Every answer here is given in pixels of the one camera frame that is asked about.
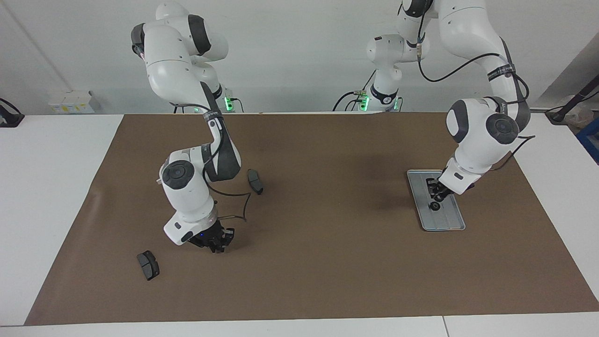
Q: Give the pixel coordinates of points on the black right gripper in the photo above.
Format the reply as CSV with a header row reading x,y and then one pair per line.
x,y
206,236

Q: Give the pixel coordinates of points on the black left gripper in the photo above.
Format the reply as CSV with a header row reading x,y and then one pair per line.
x,y
444,192

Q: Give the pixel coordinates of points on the black bearing gear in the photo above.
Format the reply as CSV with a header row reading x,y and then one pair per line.
x,y
435,206

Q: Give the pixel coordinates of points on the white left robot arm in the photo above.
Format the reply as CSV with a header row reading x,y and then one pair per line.
x,y
472,135

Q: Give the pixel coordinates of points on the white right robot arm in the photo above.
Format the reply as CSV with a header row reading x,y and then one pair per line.
x,y
187,196

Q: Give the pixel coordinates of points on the silver metal tray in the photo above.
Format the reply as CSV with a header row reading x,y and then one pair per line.
x,y
442,220

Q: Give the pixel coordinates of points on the dark grey brake pad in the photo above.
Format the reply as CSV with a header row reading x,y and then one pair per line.
x,y
256,181
148,266

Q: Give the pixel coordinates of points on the brown table mat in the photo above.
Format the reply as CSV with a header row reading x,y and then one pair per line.
x,y
327,262

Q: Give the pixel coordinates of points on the blue crate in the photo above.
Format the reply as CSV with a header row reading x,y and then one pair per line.
x,y
590,138

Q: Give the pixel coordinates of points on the black tripod leg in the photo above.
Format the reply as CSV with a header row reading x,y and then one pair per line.
x,y
573,100

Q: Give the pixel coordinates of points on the black clamp stand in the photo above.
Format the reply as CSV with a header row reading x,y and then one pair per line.
x,y
9,116

